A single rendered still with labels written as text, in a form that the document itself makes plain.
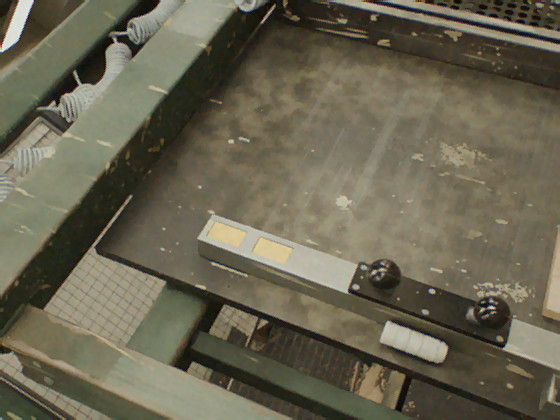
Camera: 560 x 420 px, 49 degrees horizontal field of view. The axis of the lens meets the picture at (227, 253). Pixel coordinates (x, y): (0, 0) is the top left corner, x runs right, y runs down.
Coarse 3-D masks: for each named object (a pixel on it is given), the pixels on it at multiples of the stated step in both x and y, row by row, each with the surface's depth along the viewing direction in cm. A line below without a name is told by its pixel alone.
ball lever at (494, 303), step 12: (480, 300) 65; (492, 300) 64; (504, 300) 64; (468, 312) 75; (480, 312) 64; (492, 312) 64; (504, 312) 64; (480, 324) 65; (492, 324) 64; (504, 324) 64
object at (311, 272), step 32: (224, 256) 86; (256, 256) 83; (320, 256) 83; (288, 288) 85; (320, 288) 81; (384, 320) 80; (416, 320) 77; (512, 320) 76; (480, 352) 76; (512, 352) 73; (544, 352) 73
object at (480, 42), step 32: (288, 0) 118; (320, 0) 115; (352, 0) 114; (384, 0) 114; (352, 32) 117; (384, 32) 115; (416, 32) 112; (448, 32) 109; (480, 32) 107; (512, 32) 108; (544, 32) 107; (480, 64) 111; (512, 64) 108; (544, 64) 106
